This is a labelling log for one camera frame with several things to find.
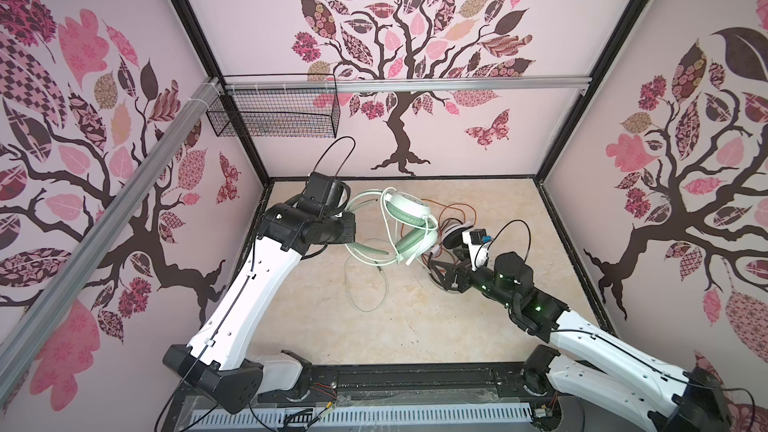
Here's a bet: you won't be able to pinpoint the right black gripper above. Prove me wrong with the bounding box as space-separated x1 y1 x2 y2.
430 245 517 312

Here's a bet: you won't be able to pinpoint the mint green headphones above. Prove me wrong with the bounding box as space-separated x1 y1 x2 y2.
344 187 439 267

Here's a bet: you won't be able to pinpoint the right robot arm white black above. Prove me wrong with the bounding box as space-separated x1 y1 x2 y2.
428 252 733 431

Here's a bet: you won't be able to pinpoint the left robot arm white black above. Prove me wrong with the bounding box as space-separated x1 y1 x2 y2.
163 172 355 414

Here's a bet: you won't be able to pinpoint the white black headphones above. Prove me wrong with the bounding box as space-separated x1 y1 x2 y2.
440 223 478 251

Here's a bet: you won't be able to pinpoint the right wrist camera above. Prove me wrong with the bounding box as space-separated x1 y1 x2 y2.
462 228 492 266

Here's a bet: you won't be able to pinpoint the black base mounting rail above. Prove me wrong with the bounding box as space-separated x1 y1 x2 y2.
173 359 655 400

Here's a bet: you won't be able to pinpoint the black wire mesh basket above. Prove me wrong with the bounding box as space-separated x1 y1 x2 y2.
206 72 341 139

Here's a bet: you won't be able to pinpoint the aluminium rail back wall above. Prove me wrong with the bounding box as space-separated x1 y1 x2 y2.
223 75 592 95

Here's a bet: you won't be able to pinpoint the aluminium rail wall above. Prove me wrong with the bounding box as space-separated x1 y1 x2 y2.
223 75 592 95
1 77 221 399

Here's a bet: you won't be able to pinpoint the white slotted cable duct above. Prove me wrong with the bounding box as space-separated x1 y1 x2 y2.
187 403 532 431

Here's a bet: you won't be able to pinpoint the aluminium rail left wall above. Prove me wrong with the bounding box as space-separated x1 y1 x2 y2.
1 77 221 399

